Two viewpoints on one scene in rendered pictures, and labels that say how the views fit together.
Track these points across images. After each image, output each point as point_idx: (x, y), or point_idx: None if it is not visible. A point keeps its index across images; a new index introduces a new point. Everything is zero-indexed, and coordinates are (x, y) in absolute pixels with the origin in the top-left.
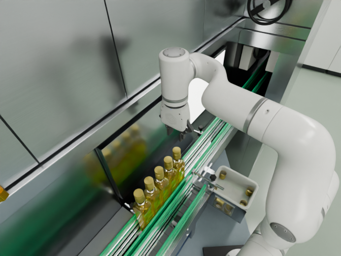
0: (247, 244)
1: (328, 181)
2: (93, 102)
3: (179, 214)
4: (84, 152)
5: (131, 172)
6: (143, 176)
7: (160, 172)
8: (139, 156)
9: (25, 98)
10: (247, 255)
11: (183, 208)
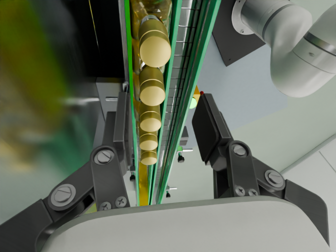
0: (301, 68)
1: None
2: None
3: (179, 46)
4: None
5: (85, 114)
6: (88, 58)
7: (159, 127)
8: (68, 105)
9: None
10: (298, 86)
11: (181, 33)
